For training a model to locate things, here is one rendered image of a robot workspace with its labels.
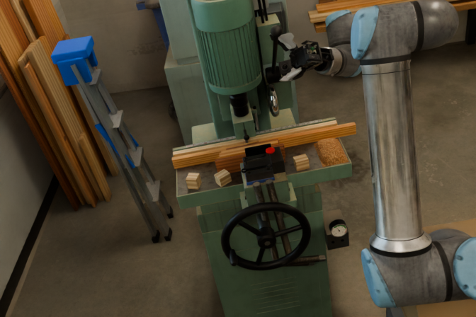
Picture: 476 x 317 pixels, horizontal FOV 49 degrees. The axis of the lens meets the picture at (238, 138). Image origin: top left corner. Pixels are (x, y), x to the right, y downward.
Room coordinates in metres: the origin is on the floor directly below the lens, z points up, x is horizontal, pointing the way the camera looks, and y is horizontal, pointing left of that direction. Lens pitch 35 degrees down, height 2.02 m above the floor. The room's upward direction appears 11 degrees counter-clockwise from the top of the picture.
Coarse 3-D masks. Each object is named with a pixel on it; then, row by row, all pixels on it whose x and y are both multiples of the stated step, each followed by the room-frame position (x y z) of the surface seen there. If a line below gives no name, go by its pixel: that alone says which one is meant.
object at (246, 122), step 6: (234, 120) 1.48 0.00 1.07; (240, 120) 1.47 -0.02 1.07; (246, 120) 1.47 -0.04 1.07; (252, 120) 1.46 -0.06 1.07; (234, 126) 1.46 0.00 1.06; (240, 126) 1.46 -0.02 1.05; (246, 126) 1.46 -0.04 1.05; (252, 126) 1.46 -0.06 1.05; (240, 132) 1.46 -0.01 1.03; (252, 132) 1.46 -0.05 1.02; (240, 138) 1.46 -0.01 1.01
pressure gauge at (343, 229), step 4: (336, 220) 1.31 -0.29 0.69; (340, 220) 1.30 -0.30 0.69; (332, 224) 1.30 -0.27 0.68; (336, 224) 1.29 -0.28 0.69; (340, 224) 1.28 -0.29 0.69; (344, 224) 1.28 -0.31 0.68; (332, 228) 1.28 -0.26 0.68; (336, 228) 1.28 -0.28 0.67; (340, 228) 1.28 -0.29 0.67; (344, 228) 1.28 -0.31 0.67; (332, 232) 1.28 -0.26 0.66; (336, 232) 1.28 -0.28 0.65; (340, 232) 1.28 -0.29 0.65; (344, 232) 1.28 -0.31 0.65; (336, 236) 1.28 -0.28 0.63; (340, 236) 1.28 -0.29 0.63
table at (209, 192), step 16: (304, 144) 1.50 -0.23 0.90; (288, 160) 1.43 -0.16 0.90; (176, 176) 1.46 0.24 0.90; (208, 176) 1.42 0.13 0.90; (240, 176) 1.39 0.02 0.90; (288, 176) 1.35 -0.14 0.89; (304, 176) 1.35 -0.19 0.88; (320, 176) 1.35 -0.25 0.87; (336, 176) 1.35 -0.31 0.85; (176, 192) 1.37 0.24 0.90; (192, 192) 1.35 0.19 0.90; (208, 192) 1.35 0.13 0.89; (224, 192) 1.35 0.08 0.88; (240, 192) 1.34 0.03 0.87
